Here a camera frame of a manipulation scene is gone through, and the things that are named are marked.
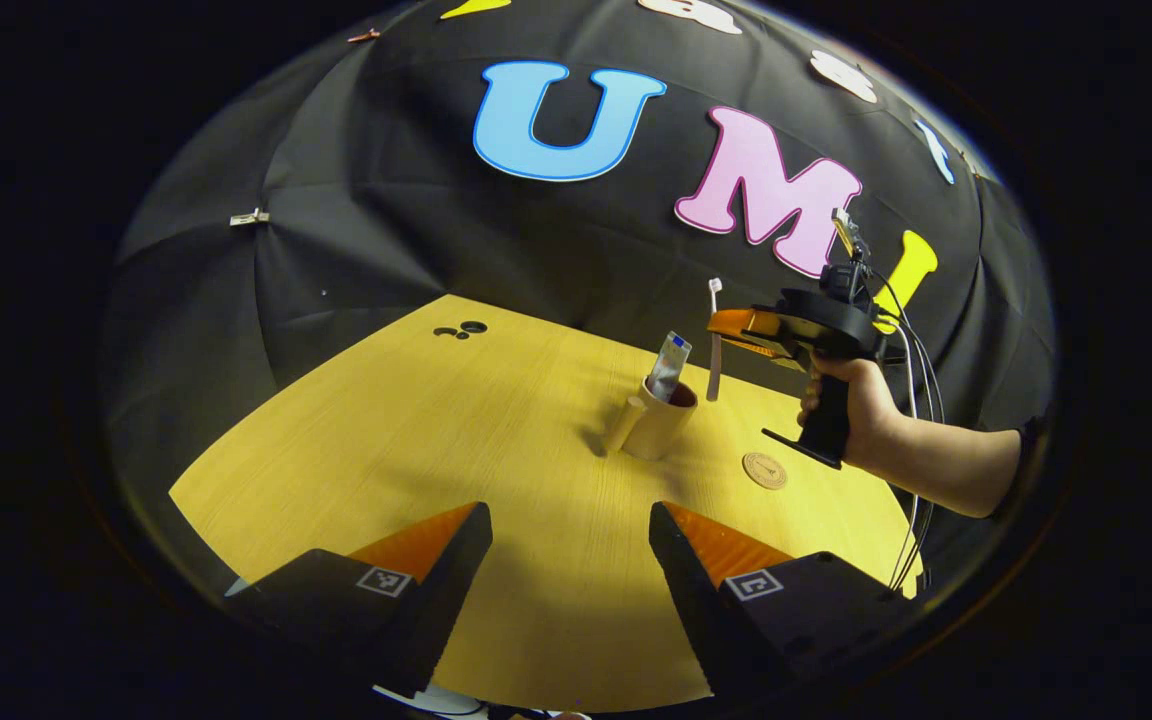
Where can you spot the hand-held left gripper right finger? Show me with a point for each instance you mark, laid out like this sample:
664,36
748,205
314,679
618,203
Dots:
686,580

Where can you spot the white cloth clip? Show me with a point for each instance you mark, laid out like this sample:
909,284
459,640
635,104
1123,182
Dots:
249,217

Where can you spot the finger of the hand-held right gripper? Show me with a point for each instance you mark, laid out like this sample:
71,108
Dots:
751,325

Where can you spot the white toothpaste tube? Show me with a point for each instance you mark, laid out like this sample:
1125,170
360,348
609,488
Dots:
669,368

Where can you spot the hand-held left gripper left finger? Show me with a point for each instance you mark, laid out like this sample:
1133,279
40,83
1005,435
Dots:
456,580

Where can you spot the pale pink toothbrush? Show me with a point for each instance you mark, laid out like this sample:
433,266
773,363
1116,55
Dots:
714,370

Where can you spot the red cloth clip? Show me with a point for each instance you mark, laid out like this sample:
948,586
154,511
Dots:
364,35

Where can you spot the round brown coaster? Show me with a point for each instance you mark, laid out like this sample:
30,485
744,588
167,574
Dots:
765,471

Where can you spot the yellow wooden desktop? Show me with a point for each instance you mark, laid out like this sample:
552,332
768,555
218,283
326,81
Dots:
456,430

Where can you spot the black backdrop cloth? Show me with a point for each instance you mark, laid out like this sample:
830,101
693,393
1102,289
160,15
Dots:
416,230

